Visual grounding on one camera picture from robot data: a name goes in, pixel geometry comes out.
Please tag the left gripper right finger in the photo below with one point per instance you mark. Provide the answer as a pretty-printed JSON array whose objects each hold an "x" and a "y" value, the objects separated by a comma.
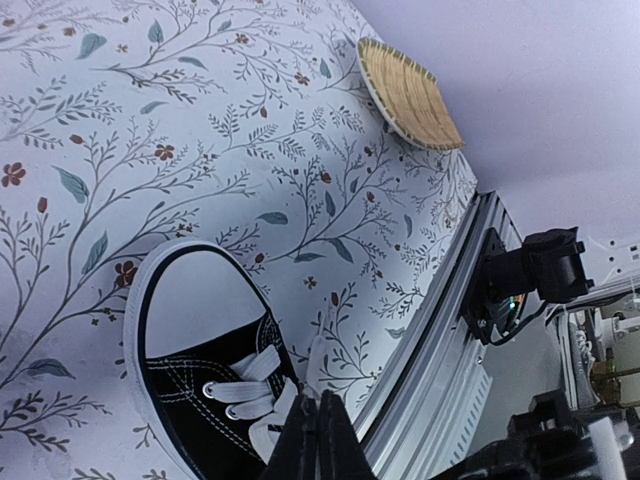
[{"x": 340, "y": 454}]

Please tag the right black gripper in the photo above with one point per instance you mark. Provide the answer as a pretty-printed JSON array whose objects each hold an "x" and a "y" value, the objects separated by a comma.
[{"x": 551, "y": 441}]

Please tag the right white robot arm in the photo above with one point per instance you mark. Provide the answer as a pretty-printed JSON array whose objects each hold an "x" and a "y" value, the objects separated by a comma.
[{"x": 590, "y": 292}]

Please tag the front aluminium rail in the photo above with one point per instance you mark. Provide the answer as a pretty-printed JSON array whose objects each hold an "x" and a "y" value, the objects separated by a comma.
[{"x": 422, "y": 414}]

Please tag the black canvas sneaker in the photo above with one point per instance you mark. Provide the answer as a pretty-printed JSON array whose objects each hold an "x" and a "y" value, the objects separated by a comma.
[{"x": 209, "y": 370}]

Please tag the woven bamboo tray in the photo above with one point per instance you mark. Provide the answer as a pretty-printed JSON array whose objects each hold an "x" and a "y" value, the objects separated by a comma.
[{"x": 407, "y": 96}]

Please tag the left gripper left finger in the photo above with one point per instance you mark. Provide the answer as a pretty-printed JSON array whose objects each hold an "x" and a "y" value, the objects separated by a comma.
[{"x": 295, "y": 454}]

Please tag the floral patterned table mat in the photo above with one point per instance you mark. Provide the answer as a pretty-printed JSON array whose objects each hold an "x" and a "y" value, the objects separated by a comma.
[{"x": 125, "y": 124}]

